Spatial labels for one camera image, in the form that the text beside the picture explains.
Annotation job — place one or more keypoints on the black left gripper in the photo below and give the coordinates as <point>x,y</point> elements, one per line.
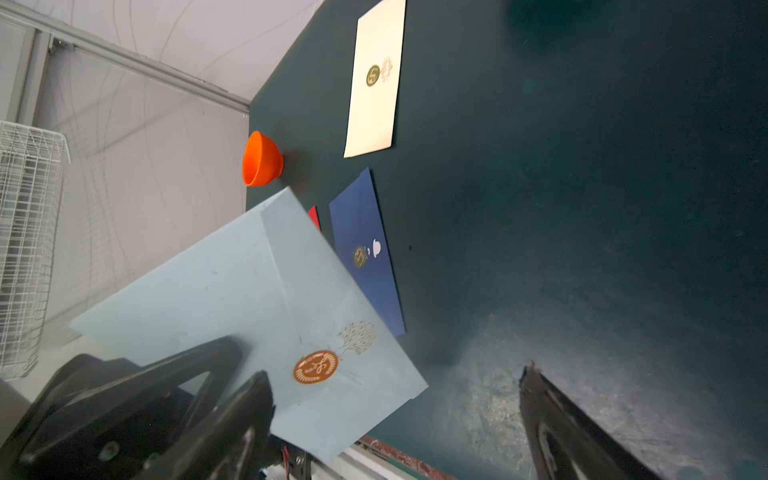
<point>100,419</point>

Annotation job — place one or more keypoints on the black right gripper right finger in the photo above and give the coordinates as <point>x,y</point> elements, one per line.
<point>565,443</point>

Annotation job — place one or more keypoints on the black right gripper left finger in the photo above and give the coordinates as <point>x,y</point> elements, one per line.
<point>232,442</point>

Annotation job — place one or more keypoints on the light blue envelope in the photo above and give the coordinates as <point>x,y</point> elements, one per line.
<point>270,281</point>

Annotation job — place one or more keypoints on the dark blue envelope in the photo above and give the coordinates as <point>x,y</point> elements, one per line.
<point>360,243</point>

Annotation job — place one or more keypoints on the red envelope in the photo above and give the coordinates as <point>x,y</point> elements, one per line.
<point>313,214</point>

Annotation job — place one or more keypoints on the cream envelope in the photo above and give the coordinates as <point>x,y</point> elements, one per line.
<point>375,78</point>

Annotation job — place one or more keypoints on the orange plastic bowl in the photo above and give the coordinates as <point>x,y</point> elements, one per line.
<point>262,161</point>

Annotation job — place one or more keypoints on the white wire basket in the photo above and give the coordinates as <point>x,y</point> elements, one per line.
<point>34,162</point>

